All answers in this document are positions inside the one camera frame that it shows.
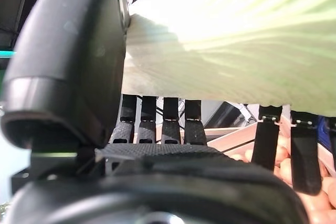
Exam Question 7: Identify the green white napa cabbage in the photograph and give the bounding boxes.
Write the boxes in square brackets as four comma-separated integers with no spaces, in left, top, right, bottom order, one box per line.
[122,0,336,119]

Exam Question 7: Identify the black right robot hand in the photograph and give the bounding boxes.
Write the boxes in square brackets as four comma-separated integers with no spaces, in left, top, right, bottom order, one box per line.
[250,104,336,196]

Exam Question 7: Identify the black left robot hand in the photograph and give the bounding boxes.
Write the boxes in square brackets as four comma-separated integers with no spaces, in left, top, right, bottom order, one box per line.
[0,0,309,224]

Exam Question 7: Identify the wooden potato crate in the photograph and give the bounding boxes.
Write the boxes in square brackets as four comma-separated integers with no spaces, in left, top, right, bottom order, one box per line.
[206,121,336,224]

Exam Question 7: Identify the blue plastic shopping basket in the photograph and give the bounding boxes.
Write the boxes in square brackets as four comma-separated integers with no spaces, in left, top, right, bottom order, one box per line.
[316,116,333,156]

